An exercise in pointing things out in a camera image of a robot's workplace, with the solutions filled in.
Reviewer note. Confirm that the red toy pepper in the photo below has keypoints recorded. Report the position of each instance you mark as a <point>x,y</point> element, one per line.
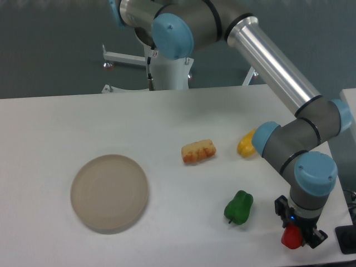
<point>292,237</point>

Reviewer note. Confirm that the white table at right edge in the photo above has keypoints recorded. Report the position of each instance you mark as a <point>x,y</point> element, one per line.
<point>349,96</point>

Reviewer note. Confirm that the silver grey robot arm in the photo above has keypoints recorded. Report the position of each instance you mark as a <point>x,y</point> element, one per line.
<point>176,29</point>

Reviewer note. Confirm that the yellow toy pepper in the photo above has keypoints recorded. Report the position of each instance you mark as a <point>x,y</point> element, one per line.
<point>245,147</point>

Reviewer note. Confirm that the black device at right edge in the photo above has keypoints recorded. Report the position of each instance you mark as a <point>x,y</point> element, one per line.
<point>346,239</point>

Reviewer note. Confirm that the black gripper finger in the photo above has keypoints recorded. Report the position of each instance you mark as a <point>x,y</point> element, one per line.
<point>281,205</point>
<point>314,237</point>

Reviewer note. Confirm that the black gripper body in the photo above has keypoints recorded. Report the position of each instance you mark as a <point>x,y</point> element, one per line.
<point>305,221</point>

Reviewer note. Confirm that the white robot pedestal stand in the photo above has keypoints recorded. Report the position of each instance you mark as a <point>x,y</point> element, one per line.
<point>161,73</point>

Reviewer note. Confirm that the green toy pepper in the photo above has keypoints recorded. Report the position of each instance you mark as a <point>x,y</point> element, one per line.
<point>237,211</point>

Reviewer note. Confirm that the toy bread piece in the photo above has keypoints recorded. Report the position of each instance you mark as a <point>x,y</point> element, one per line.
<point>198,151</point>

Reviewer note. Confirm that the beige round plate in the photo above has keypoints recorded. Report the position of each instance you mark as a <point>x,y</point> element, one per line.
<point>109,193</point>

